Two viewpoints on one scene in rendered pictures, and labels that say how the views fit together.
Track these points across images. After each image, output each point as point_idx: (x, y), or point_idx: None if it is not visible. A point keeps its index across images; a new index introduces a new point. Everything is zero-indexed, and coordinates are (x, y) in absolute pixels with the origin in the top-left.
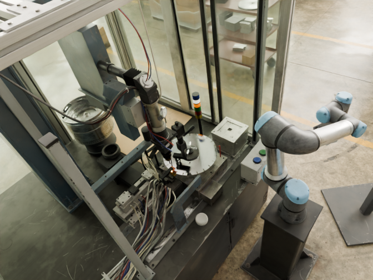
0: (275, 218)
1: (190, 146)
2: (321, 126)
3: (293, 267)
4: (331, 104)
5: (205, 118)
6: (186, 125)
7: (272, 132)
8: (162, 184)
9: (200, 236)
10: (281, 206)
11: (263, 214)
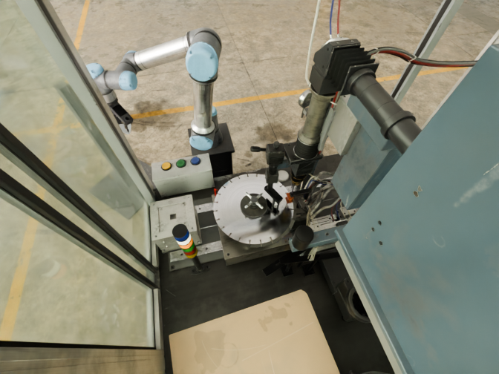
0: (226, 142)
1: (251, 198)
2: (122, 114)
3: None
4: (112, 73)
5: (159, 303)
6: (193, 322)
7: (216, 42)
8: (307, 201)
9: None
10: (217, 136)
11: (231, 149)
